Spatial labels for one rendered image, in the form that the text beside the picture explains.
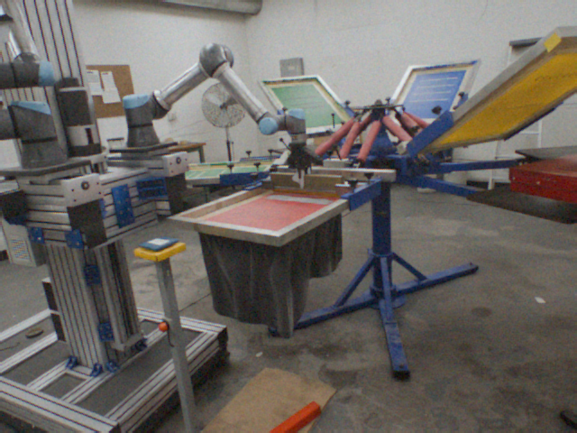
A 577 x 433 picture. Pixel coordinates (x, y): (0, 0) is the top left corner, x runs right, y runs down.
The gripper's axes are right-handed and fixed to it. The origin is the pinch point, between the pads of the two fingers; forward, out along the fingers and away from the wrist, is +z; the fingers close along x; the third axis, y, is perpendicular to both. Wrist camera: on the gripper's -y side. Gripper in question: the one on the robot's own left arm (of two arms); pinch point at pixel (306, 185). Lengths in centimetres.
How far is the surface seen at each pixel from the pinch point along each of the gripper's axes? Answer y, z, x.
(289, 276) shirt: -21, 24, 46
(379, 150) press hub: -4, -4, -76
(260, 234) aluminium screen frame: -21, 2, 60
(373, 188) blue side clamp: -30.2, 2.4, -10.1
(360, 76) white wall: 175, -55, -413
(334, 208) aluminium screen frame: -29.1, 2.4, 24.2
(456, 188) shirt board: -56, 10, -49
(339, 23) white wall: 204, -129, -413
